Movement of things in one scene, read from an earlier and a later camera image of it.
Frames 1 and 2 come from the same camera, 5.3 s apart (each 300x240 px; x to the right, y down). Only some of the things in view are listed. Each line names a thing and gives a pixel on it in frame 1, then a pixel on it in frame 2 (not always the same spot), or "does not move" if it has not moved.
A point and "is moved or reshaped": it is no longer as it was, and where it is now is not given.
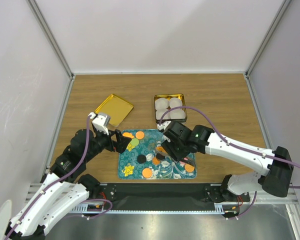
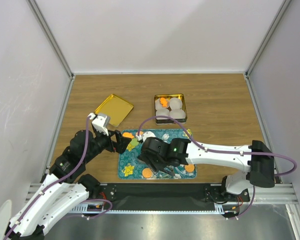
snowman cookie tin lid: [118, 109] does not move
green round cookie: [134, 142] does not move
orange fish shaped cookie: [161, 149] is moved or reshaped
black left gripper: [121, 143] does not move
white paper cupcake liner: [160, 110] does not move
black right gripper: [167, 146] to [154, 167]
